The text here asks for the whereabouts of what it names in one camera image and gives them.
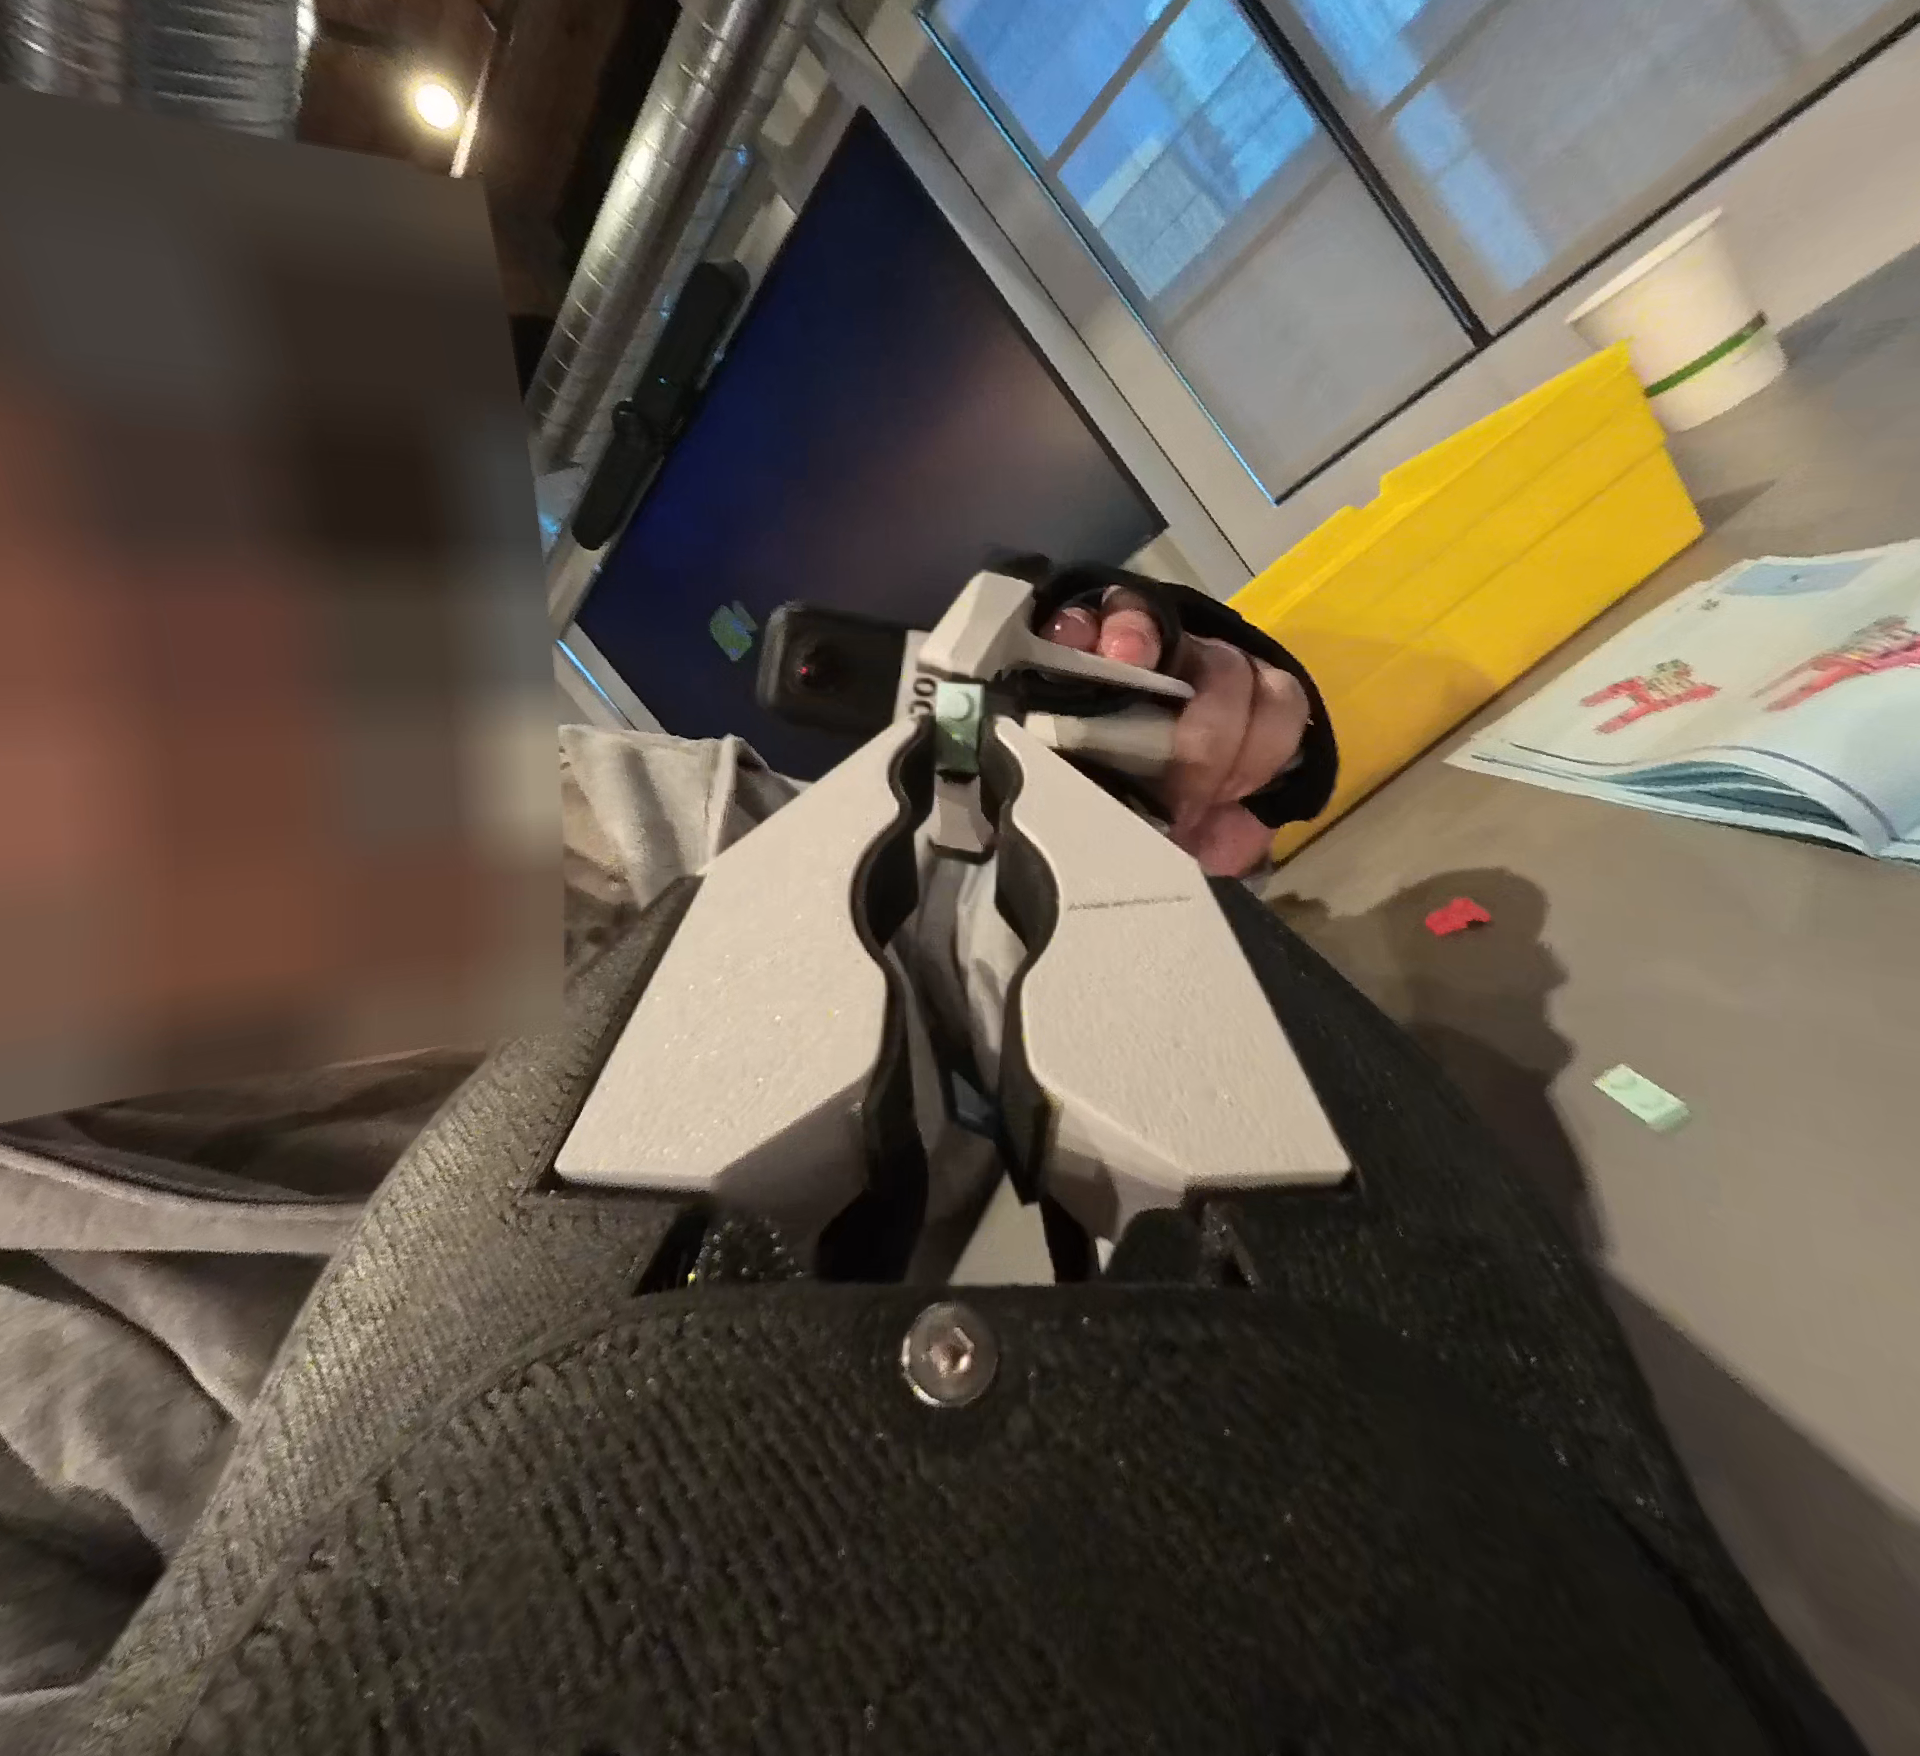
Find person's left hand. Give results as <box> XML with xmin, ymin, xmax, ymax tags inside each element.
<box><xmin>1047</xmin><ymin>592</ymin><xmax>1311</xmax><ymax>880</ymax></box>

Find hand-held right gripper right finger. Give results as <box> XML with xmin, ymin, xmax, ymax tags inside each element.
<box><xmin>982</xmin><ymin>717</ymin><xmax>1356</xmax><ymax>1255</ymax></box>

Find black webcam bar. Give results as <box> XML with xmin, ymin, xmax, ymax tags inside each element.
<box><xmin>572</xmin><ymin>260</ymin><xmax>752</xmax><ymax>553</ymax></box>

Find open light blue instruction booklet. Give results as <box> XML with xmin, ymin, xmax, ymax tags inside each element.
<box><xmin>1447</xmin><ymin>553</ymin><xmax>1920</xmax><ymax>864</ymax></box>

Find large framed window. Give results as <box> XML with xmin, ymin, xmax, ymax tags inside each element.
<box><xmin>840</xmin><ymin>0</ymin><xmax>1920</xmax><ymax>505</ymax></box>

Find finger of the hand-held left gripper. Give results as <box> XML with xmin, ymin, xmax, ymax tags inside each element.
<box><xmin>916</xmin><ymin>569</ymin><xmax>1056</xmax><ymax>699</ymax></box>
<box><xmin>930</xmin><ymin>735</ymin><xmax>999</xmax><ymax>864</ymax></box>

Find mint green brick plate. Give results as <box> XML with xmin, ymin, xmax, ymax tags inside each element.
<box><xmin>1594</xmin><ymin>1061</ymin><xmax>1694</xmax><ymax>1131</ymax></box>

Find white paper cup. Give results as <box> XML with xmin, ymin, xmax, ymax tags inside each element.
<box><xmin>1563</xmin><ymin>208</ymin><xmax>1791</xmax><ymax>434</ymax></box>

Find stacked yellow plastic bins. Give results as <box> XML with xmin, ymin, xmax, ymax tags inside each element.
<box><xmin>1223</xmin><ymin>338</ymin><xmax>1707</xmax><ymax>872</ymax></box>

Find dark flat screen monitor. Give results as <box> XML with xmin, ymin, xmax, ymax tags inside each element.
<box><xmin>558</xmin><ymin>106</ymin><xmax>1172</xmax><ymax>787</ymax></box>

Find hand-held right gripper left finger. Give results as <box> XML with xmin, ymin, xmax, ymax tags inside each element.
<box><xmin>552</xmin><ymin>717</ymin><xmax>940</xmax><ymax>1279</ymax></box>

